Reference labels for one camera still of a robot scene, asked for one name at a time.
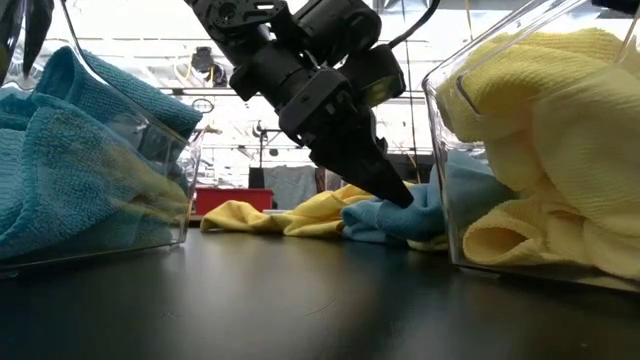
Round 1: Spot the clear plastic basket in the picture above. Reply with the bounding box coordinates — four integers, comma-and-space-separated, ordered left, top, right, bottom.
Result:
422, 0, 640, 294
0, 0, 206, 274

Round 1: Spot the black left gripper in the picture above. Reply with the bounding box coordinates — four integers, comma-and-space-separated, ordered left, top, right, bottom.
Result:
278, 68, 415, 209

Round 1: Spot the long ceiling light bar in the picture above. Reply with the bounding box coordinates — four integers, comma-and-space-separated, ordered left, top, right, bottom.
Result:
159, 87, 251, 97

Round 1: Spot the red storage bin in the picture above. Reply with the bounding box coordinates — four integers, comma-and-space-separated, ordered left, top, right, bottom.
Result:
194, 187, 275, 217

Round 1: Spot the grey cloth cover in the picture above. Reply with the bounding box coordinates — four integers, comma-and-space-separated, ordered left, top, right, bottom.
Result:
262, 164, 319, 211

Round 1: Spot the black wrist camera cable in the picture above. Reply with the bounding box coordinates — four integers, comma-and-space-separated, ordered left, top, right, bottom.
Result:
387, 0, 442, 50

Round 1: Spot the black ceiling cable reel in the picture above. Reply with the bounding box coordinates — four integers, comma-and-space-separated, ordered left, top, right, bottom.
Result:
191, 46, 229, 89

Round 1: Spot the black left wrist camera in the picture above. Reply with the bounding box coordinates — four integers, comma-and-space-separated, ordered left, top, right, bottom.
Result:
342, 43, 407, 109

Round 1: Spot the black boom stand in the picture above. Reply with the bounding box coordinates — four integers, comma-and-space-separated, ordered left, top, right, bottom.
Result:
252, 119, 289, 169

